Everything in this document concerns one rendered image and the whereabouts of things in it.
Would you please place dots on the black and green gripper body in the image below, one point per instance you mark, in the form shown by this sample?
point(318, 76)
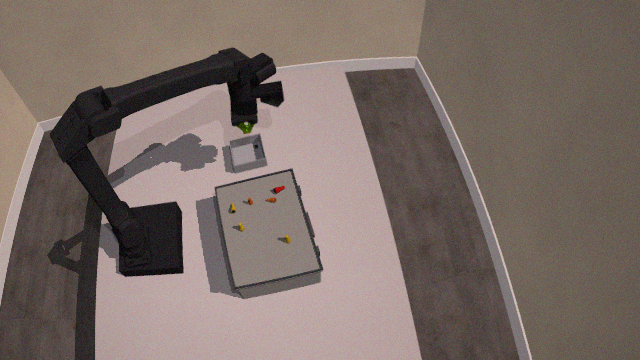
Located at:
point(237, 113)

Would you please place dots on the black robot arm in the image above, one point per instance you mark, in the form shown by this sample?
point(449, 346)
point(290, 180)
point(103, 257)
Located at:
point(88, 117)

